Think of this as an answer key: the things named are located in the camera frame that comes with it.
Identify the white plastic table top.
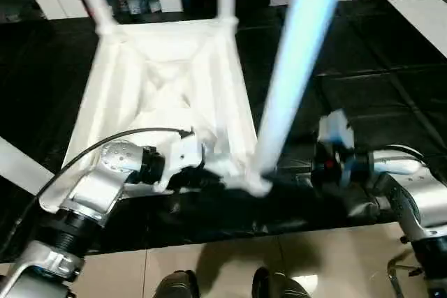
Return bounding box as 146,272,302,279
38,17,275,214

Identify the black work mat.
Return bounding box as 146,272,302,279
0,0,447,262

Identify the curved metal floor stand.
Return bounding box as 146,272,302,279
386,248,434,298

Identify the robot leg dark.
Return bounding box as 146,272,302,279
155,269,200,298
251,266,312,298

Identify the right robot leg dark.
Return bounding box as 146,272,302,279
251,266,312,298

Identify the white flat board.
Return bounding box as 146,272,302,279
386,0,447,61

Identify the left robot leg dark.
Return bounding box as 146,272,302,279
155,269,200,298

